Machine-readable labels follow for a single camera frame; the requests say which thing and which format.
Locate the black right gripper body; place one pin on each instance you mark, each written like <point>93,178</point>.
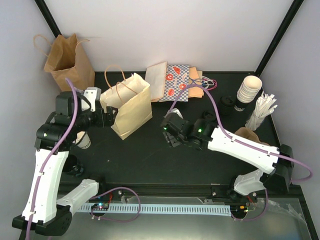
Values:
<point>174,141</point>

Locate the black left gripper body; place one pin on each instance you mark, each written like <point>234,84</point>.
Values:
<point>100,121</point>

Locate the cream paper bag with handles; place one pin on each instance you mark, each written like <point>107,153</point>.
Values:
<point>132,98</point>

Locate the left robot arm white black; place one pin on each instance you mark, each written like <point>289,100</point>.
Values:
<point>44,213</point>

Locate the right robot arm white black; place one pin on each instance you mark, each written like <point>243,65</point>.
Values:
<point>273,172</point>

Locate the left stack of paper cups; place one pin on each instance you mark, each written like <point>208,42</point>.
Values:
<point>83,140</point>

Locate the blue checkered paper bag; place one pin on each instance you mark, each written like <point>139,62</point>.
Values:
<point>176,79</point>

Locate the brown flat paper bag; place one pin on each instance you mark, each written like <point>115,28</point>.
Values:
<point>194,92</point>

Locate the tall black lid stack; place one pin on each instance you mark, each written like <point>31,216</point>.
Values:
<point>226,105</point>

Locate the white flat paper bag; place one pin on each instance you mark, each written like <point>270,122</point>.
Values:
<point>155,76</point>

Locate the standing brown paper bag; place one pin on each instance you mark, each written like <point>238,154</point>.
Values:
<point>68,59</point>

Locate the small circuit board with LEDs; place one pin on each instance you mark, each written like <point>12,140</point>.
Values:
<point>100,207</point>

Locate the stack of white paper cups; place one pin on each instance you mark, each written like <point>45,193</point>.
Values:
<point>247,92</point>

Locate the glass of wrapped stirrers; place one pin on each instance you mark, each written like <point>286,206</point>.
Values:
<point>264,107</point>

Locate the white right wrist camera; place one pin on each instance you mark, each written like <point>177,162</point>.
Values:
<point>176,111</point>

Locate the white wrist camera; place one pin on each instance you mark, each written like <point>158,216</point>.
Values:
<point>91,97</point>
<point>176,111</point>

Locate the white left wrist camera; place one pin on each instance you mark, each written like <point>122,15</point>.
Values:
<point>91,97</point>

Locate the light blue slotted cable duct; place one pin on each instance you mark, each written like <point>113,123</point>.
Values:
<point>168,209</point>

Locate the black left frame post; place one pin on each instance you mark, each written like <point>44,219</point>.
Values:
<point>46,13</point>

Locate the black frame post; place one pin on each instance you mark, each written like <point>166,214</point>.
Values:
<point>287,20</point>
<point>46,13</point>

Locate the black right frame post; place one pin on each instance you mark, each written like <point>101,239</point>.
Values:
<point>287,20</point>

